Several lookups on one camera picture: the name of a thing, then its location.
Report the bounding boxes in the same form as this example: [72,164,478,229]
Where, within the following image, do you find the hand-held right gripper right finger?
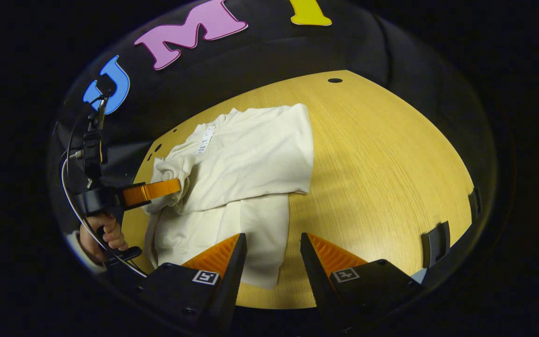
[300,232,427,330]

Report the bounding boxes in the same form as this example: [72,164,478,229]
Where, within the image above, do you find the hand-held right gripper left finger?
[134,233,248,335]

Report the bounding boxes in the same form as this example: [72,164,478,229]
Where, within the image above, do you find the cream white sweatshirt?
[142,103,315,290]

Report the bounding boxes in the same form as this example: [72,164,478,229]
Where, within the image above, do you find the black backdrop cloth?
[47,0,499,225]

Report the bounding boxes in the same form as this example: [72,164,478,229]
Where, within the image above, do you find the black table edge bracket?
[467,186,483,221]
[421,221,452,269]

